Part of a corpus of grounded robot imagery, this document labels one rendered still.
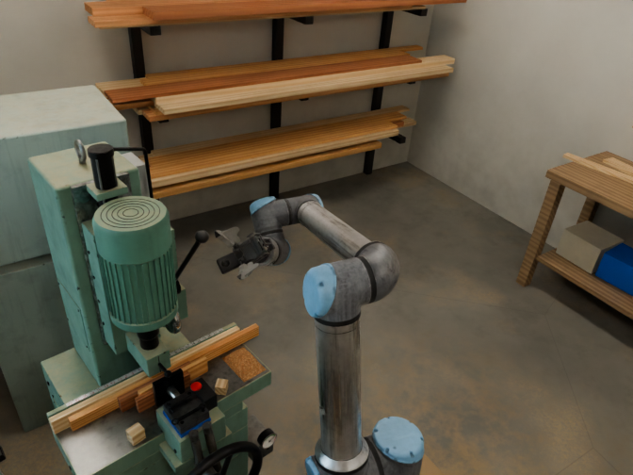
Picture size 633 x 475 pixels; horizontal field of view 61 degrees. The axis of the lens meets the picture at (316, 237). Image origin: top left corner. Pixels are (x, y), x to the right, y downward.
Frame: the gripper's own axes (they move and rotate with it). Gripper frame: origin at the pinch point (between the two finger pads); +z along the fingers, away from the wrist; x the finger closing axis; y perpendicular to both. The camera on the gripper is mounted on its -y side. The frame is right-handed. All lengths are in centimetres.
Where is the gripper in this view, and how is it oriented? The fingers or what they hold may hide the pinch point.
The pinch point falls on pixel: (224, 255)
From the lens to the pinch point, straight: 147.1
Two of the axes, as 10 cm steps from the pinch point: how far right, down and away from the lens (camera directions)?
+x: 4.9, 8.6, -1.6
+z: -2.9, -0.2, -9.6
